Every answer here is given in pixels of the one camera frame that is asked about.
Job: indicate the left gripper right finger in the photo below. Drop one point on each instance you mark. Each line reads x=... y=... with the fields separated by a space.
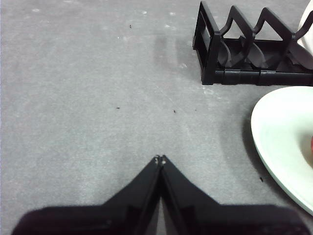
x=207 y=218

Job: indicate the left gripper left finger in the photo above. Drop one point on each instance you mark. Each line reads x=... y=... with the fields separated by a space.
x=117 y=215

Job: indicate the green plate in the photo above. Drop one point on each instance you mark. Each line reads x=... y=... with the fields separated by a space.
x=278 y=129

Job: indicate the red yellow apple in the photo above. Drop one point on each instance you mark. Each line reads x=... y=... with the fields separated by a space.
x=311 y=144

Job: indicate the black plate rack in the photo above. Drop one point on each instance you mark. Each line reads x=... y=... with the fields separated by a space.
x=234 y=76

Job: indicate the cream plate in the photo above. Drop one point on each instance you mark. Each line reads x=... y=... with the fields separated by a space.
x=307 y=29

